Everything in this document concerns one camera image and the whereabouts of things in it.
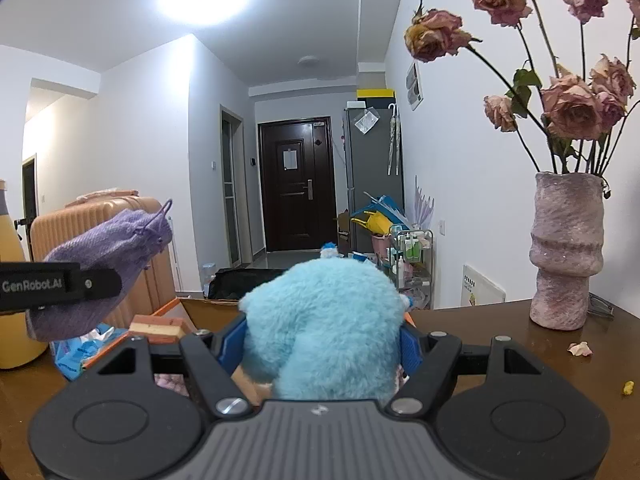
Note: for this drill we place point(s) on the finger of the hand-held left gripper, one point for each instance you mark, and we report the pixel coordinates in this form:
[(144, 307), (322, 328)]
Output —
[(102, 284)]

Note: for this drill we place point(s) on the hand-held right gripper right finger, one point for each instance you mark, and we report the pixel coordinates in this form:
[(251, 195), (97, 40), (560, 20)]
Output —
[(409, 347)]

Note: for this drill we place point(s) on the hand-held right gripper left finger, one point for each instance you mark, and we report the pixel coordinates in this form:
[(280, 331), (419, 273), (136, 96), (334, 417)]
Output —
[(235, 342)]

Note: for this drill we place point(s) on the purple knitted pouch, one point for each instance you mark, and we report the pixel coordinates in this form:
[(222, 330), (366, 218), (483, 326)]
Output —
[(100, 250)]

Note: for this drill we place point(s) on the orange cardboard box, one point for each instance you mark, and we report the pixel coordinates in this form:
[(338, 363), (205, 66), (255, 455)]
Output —
[(210, 312)]

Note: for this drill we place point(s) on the blue plush toy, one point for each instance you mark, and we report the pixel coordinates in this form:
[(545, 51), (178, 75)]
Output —
[(325, 320)]

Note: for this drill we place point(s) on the yellow juice bottle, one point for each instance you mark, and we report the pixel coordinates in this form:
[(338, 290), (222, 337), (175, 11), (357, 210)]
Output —
[(15, 240)]

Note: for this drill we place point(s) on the black bag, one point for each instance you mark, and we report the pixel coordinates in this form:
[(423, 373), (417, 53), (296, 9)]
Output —
[(240, 282)]

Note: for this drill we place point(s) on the layered cake plush toy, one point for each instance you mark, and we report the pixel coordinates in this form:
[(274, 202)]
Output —
[(157, 329)]

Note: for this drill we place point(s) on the blue tissue pack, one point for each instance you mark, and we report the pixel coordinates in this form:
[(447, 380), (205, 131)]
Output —
[(70, 357)]

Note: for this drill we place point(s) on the white board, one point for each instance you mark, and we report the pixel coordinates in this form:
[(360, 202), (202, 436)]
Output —
[(482, 285)]

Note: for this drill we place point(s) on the pink bucket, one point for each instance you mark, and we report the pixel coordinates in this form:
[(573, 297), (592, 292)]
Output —
[(381, 245)]

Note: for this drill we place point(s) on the yellow plastic item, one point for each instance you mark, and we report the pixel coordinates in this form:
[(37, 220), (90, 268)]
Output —
[(375, 222)]

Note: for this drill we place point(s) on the open brown cardboard box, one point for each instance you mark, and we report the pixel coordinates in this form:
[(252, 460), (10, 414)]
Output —
[(343, 232)]

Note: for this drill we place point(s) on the blue plastic item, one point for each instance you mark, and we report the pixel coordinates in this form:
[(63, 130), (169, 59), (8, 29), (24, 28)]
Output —
[(390, 207)]

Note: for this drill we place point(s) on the purple wing decoration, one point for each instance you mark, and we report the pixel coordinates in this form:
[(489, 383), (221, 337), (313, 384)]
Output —
[(424, 205)]

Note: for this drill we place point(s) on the grey interior door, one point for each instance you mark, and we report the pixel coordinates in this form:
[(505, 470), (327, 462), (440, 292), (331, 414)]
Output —
[(231, 190)]

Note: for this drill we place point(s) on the dark brown entrance door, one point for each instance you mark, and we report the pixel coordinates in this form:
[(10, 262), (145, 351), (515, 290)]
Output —
[(295, 200)]

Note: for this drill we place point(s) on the pink fallen petal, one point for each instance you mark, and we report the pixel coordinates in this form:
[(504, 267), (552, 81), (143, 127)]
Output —
[(580, 349)]

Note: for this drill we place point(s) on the pink textured vase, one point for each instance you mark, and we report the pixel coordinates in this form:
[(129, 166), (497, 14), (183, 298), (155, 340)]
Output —
[(565, 260)]

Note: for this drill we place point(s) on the grey refrigerator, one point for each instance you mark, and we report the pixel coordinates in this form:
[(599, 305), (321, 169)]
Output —
[(370, 170)]

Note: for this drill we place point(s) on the white paper notice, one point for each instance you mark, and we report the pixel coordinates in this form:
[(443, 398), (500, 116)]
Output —
[(290, 160)]

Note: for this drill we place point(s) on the black eyeglasses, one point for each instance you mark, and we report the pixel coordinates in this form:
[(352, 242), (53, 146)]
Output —
[(600, 305)]

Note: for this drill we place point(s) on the white folded umbrella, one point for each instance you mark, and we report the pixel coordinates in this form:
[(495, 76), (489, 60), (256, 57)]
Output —
[(394, 140)]

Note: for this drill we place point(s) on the yellow petal crumb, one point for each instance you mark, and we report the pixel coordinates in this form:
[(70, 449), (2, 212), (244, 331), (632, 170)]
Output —
[(627, 386)]

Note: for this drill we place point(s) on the clear plastic bag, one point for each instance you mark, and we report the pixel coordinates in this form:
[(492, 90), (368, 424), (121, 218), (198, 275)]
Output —
[(366, 121)]

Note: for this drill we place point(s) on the yellow and black box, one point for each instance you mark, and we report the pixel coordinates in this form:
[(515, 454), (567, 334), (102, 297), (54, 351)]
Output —
[(375, 94)]

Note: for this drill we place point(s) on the dried pink rose bouquet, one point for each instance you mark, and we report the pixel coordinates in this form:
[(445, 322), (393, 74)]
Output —
[(570, 110)]

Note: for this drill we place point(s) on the round ceiling lamp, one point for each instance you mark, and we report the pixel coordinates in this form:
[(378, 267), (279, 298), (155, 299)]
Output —
[(308, 61)]

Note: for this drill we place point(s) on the white wall panel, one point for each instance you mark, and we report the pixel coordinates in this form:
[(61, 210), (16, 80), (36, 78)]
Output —
[(415, 87)]

